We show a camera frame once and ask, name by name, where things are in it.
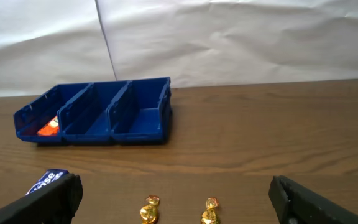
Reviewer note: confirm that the blue tray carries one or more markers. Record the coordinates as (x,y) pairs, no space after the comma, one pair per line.
(141,121)

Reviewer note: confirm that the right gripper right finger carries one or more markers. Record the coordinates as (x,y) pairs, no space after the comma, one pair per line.
(300,207)

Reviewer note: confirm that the wide orange candy box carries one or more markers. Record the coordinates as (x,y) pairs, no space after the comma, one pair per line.
(49,128)

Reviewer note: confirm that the gold candy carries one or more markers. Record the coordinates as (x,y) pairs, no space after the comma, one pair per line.
(149,213)
(210,214)

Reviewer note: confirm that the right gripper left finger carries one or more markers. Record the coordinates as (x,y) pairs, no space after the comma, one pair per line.
(51,202)

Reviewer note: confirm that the blue candy pack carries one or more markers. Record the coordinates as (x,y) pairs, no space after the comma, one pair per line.
(47,179)

